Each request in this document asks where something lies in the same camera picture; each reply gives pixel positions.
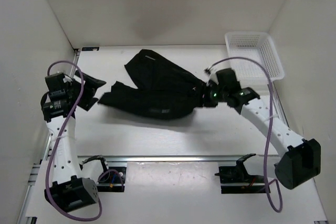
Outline aluminium table edge rail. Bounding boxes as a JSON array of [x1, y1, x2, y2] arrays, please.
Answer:
[[10, 49, 74, 223]]

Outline small black corner label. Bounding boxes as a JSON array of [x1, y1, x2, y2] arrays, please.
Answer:
[[81, 47, 100, 51]]

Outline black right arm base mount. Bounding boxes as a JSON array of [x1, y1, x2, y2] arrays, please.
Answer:
[[214, 154, 266, 194]]

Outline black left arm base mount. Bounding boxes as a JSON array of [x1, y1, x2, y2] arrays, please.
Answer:
[[79, 155, 127, 193]]

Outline black shorts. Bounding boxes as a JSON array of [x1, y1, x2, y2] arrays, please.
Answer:
[[98, 49, 206, 120]]

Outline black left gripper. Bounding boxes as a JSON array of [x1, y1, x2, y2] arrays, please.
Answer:
[[66, 70, 106, 111]]

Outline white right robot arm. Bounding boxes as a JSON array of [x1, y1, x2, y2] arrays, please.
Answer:
[[97, 67, 321, 189]]

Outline white plastic mesh basket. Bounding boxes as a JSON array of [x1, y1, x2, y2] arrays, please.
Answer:
[[225, 31, 285, 93]]

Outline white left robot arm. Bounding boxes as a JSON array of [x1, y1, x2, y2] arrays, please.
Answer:
[[40, 71, 110, 213]]

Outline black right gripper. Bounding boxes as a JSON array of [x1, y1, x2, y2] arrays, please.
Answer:
[[189, 82, 228, 108]]

